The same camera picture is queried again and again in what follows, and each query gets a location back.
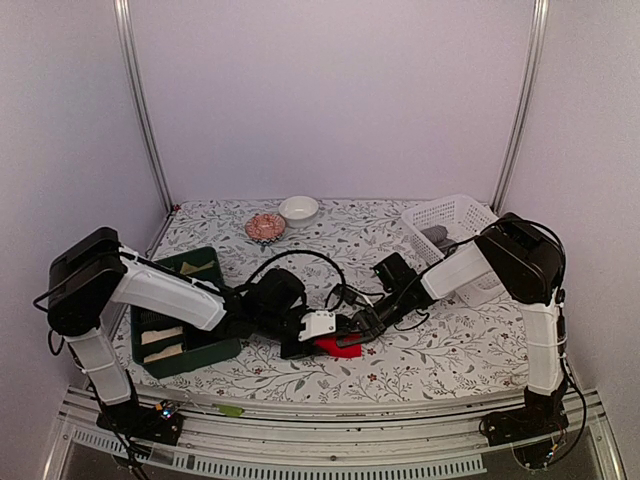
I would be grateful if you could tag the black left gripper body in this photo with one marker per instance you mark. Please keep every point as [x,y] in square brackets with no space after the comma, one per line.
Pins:
[271,325]

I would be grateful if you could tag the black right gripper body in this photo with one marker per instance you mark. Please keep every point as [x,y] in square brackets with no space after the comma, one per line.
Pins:
[379,325]

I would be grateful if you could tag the red garment with white print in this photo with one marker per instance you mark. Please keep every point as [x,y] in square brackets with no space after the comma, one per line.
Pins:
[330,347]

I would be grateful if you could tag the khaki tan underwear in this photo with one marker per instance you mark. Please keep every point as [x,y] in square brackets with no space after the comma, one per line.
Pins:
[189,269]

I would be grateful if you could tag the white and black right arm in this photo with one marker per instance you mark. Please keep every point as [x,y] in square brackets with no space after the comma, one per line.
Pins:
[530,262]

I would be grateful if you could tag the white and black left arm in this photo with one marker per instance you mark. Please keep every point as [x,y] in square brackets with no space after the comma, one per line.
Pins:
[99,273]

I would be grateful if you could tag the cream rolled underwear front slot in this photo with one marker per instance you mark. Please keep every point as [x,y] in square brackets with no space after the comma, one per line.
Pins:
[170,351]

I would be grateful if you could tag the cream rolled underwear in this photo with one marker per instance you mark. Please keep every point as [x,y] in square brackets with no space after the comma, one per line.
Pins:
[153,336]

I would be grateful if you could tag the grey striped rolled underwear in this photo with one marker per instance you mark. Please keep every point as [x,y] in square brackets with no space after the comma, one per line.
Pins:
[148,318]

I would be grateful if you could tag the grey striped garment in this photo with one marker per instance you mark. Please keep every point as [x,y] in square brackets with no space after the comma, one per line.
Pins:
[438,235]

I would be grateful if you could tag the white plastic laundry basket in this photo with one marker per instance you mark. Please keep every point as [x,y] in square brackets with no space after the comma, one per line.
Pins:
[462,216]

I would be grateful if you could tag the floral patterned table mat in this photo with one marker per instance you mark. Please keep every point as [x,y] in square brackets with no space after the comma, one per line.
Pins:
[449,351]

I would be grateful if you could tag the pink patterned small bowl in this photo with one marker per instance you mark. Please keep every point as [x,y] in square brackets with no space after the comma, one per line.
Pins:
[265,229]

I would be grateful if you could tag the white ceramic bowl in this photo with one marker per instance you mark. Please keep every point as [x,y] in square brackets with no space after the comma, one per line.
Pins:
[298,211]

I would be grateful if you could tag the dark green divided organizer tray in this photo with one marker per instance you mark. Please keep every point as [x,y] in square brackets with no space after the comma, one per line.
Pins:
[201,348]

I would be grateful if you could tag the green tape scrap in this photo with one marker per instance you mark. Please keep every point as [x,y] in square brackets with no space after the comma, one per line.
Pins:
[229,410]

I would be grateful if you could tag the aluminium front rail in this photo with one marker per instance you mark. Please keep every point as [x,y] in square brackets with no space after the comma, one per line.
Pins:
[427,439]

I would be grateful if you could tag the right aluminium frame post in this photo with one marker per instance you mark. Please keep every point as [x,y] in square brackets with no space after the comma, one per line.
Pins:
[533,57]

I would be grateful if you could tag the aluminium frame post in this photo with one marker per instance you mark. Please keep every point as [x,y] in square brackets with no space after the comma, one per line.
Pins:
[125,31]
[533,57]

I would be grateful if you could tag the left aluminium frame post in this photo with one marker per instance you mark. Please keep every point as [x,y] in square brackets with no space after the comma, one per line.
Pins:
[125,31]

